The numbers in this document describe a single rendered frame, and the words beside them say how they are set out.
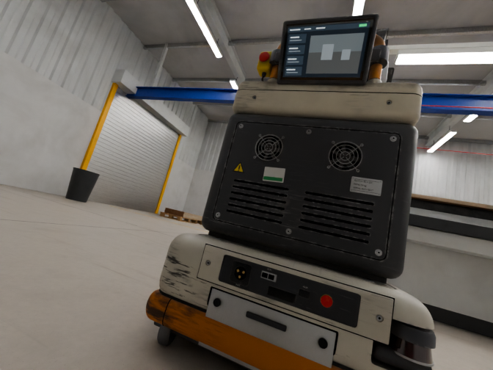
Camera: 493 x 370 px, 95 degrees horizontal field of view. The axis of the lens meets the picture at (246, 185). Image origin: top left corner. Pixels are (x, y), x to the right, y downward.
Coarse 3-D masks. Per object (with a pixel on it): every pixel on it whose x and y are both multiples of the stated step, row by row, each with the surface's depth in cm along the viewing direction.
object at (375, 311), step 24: (216, 264) 54; (240, 264) 53; (264, 264) 51; (240, 288) 51; (264, 288) 50; (288, 288) 49; (312, 288) 47; (336, 288) 46; (312, 312) 46; (336, 312) 45; (360, 312) 44; (384, 312) 42; (384, 336) 42
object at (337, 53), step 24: (288, 24) 66; (312, 24) 64; (336, 24) 62; (360, 24) 60; (288, 48) 68; (312, 48) 65; (336, 48) 63; (360, 48) 61; (384, 48) 63; (288, 72) 69; (312, 72) 66; (336, 72) 64; (360, 72) 62
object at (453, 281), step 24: (432, 216) 178; (456, 216) 174; (480, 216) 169; (408, 264) 175; (432, 264) 171; (456, 264) 167; (480, 264) 163; (408, 288) 172; (432, 288) 167; (456, 288) 163; (480, 288) 160; (432, 312) 166; (456, 312) 160; (480, 312) 157
